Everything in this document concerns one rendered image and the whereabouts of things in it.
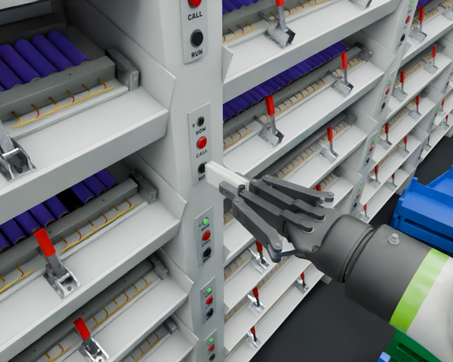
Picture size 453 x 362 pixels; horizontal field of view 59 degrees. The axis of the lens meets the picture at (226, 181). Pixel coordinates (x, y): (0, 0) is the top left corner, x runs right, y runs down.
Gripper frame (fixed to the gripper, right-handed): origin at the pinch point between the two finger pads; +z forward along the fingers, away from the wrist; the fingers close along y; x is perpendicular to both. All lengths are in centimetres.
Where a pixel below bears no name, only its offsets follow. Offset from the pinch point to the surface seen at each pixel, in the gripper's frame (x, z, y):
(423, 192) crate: -86, -4, 132
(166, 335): -42.5, 9.9, -7.7
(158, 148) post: 4.2, 8.2, -4.7
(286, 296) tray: -81, 9, 41
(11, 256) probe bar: -2.5, 11.8, -25.9
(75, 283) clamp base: -6.0, 5.6, -22.0
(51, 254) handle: -1.1, 7.2, -22.8
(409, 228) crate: -93, -7, 113
